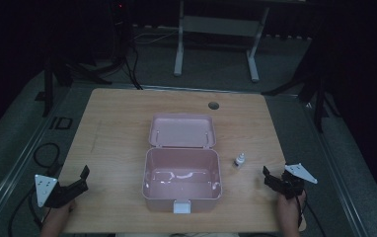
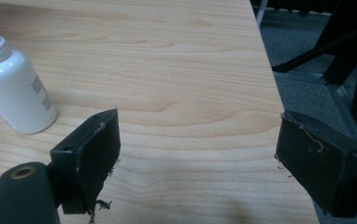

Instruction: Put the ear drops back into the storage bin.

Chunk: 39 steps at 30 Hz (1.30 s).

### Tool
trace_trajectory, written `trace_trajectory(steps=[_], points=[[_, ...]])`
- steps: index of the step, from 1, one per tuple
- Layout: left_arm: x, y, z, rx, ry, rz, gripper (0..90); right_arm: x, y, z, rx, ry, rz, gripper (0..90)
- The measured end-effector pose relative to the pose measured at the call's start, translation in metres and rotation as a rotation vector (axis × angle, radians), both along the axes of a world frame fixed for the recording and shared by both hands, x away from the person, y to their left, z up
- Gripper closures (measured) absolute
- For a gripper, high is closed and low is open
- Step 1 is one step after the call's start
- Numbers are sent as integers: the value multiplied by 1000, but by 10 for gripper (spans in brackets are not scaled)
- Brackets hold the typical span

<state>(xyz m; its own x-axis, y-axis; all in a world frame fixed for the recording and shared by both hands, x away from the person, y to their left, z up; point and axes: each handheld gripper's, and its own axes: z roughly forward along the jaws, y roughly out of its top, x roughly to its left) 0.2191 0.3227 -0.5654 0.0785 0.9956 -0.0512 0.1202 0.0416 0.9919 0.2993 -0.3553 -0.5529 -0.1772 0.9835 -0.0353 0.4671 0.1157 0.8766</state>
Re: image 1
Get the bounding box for small white dropper bottle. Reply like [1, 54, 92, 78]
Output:
[232, 152, 247, 170]

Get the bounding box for person's right hand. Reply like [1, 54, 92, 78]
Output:
[276, 190, 308, 231]

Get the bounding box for dark equipment tower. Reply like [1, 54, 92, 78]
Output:
[108, 0, 133, 68]

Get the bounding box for metal floor rail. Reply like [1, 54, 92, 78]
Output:
[0, 86, 76, 228]
[299, 98, 370, 237]

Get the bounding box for white metal desk frame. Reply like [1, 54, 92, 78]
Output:
[173, 0, 271, 84]

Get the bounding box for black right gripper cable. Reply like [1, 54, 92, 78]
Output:
[295, 189, 327, 237]

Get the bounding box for black tripod stand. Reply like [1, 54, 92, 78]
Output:
[261, 29, 342, 134]
[41, 53, 113, 119]

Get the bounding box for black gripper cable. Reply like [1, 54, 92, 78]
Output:
[8, 142, 61, 237]
[295, 189, 327, 237]

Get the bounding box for person's left hand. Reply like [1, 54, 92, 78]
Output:
[48, 198, 78, 228]

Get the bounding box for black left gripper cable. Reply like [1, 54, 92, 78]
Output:
[8, 142, 61, 237]

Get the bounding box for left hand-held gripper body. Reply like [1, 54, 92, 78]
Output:
[34, 174, 89, 209]

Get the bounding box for pink plastic storage box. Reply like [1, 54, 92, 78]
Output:
[141, 113, 223, 215]

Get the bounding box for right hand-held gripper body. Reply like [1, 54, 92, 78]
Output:
[268, 163, 319, 200]

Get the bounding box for black floor cables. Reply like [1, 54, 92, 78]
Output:
[122, 29, 181, 91]

